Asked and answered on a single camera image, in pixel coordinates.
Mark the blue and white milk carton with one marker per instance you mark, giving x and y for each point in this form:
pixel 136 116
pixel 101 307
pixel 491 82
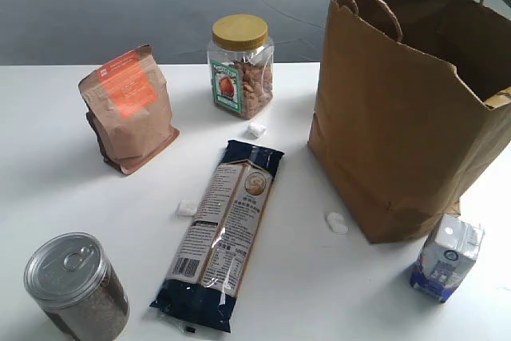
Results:
pixel 446 258

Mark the white cube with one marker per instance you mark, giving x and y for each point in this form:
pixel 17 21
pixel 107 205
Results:
pixel 186 208
pixel 256 130
pixel 337 223

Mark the dark blue noodle package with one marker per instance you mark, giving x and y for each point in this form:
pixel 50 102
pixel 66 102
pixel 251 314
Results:
pixel 204 277

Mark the almond jar with yellow lid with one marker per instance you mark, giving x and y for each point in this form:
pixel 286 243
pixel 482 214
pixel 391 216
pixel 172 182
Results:
pixel 240 61

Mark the kraft pouch with orange label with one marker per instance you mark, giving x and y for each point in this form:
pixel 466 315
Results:
pixel 129 109

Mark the brown paper shopping bag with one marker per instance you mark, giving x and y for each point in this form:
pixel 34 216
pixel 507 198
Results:
pixel 412 106

